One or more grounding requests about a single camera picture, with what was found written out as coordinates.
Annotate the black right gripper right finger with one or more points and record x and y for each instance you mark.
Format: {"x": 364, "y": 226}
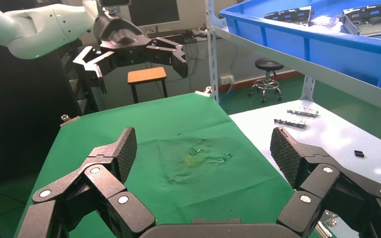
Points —
{"x": 325, "y": 177}

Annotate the green table cloth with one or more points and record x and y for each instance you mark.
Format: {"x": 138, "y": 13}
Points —
{"x": 177, "y": 131}

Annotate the blue plastic bin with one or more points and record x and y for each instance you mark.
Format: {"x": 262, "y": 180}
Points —
{"x": 341, "y": 56}

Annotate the white slotted shelf post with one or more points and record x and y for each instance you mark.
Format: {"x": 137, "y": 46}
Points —
{"x": 212, "y": 59}
{"x": 308, "y": 87}

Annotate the tiny black plastic part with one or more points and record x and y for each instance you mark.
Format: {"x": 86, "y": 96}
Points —
{"x": 358, "y": 153}

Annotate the small silver metal bracket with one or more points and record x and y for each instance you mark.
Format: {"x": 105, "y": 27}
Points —
{"x": 302, "y": 112}
{"x": 290, "y": 123}

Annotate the wooden top square stool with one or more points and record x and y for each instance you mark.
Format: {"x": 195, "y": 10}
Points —
{"x": 147, "y": 75}

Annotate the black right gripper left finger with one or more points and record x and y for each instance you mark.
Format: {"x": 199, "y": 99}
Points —
{"x": 105, "y": 177}

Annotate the dark computer monitor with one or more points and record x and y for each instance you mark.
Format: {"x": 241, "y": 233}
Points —
{"x": 152, "y": 11}

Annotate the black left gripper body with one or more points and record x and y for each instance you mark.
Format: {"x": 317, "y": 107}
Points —
{"x": 121, "y": 39}

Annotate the silver binder clip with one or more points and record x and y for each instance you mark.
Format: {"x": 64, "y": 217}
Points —
{"x": 330, "y": 219}
{"x": 67, "y": 119}
{"x": 206, "y": 91}

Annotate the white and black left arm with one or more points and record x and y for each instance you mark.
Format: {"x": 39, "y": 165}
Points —
{"x": 36, "y": 29}

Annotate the slotted rim metal plate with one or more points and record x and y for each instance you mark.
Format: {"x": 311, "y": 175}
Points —
{"x": 289, "y": 14}

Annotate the white lower shelf board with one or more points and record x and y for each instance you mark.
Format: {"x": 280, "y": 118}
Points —
{"x": 335, "y": 138}

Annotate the curved notch metal plate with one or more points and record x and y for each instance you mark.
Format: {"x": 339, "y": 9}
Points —
{"x": 371, "y": 14}

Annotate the black keyboard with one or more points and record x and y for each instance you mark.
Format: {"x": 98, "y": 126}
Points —
{"x": 165, "y": 33}

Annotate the black round swivel stool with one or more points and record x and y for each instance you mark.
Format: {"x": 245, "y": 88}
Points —
{"x": 268, "y": 64}

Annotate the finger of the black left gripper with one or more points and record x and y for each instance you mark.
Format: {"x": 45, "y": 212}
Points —
{"x": 92, "y": 69}
{"x": 174, "y": 57}

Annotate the white power strip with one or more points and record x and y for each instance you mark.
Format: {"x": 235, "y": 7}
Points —
{"x": 226, "y": 79}

